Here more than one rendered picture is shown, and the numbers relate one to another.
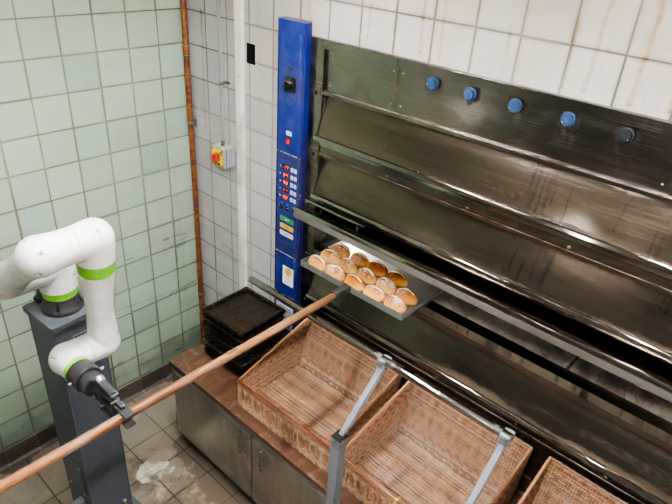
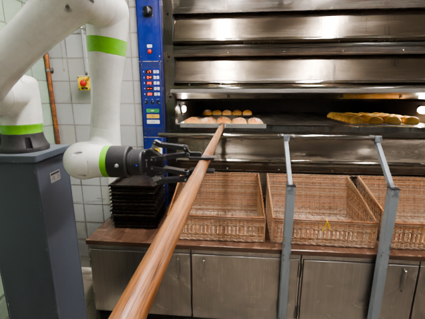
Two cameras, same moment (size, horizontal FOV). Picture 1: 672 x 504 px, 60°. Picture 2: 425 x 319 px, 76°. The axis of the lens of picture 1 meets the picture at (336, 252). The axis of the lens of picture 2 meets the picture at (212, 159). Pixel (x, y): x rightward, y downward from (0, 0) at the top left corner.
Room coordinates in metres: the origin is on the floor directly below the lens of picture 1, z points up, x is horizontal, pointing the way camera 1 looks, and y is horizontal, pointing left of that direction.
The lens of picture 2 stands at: (0.61, 0.99, 1.38)
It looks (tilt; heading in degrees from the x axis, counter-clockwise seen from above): 13 degrees down; 325
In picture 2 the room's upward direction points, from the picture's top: straight up
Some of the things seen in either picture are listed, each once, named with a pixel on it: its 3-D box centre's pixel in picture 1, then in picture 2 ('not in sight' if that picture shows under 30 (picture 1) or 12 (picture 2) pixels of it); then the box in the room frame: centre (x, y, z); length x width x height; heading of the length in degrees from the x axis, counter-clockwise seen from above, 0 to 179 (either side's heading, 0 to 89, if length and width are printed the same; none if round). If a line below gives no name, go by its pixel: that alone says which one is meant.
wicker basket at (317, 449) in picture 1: (319, 386); (217, 202); (1.93, 0.03, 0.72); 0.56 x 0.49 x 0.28; 51
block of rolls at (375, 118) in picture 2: not in sight; (367, 117); (1.73, -1.32, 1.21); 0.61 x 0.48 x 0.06; 140
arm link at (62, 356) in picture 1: (71, 359); (90, 160); (1.45, 0.84, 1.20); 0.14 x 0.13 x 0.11; 51
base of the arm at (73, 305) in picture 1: (53, 293); (7, 140); (1.77, 1.04, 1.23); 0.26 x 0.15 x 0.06; 54
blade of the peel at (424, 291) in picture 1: (375, 272); (224, 123); (2.14, -0.17, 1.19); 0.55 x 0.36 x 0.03; 50
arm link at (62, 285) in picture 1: (52, 271); (15, 103); (1.73, 1.00, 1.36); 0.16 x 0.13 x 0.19; 141
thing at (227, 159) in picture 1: (222, 155); (86, 83); (2.69, 0.59, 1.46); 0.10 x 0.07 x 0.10; 50
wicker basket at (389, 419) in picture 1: (431, 464); (313, 206); (1.55, -0.43, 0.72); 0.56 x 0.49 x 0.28; 49
